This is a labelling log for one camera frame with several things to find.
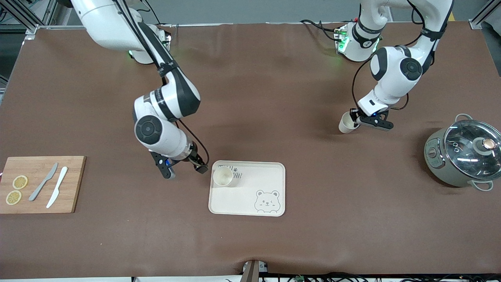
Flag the white plastic cup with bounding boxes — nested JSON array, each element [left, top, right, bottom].
[[339, 112, 360, 134], [213, 166, 234, 187]]

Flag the cream bear print tray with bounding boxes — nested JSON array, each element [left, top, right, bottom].
[[208, 160, 286, 217]]

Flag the grey-green electric cooking pot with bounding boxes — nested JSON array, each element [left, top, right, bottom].
[[424, 114, 494, 192]]

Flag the glass pot lid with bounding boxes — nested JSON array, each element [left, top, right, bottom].
[[444, 119, 501, 181]]

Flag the grey table edge clamp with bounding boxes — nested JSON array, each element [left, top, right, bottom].
[[242, 259, 269, 282]]

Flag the bamboo cutting board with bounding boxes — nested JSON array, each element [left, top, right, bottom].
[[0, 156, 87, 214]]

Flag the white plastic knife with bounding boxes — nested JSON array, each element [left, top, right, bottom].
[[46, 166, 68, 209]]

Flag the grey plastic knife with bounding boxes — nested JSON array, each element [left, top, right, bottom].
[[29, 163, 59, 202]]

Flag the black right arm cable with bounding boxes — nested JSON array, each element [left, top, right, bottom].
[[114, 0, 209, 163]]

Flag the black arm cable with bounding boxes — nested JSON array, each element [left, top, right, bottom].
[[114, 0, 209, 163], [351, 0, 449, 114]]

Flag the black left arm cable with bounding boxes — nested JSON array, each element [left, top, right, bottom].
[[351, 0, 449, 114]]

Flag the black left base cables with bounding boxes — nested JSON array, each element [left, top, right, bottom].
[[301, 19, 341, 42]]

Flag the aluminium frame profile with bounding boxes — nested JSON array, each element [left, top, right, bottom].
[[0, 0, 85, 40], [470, 0, 501, 30]]

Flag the black right base cable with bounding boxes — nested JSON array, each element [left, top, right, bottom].
[[135, 0, 162, 25]]

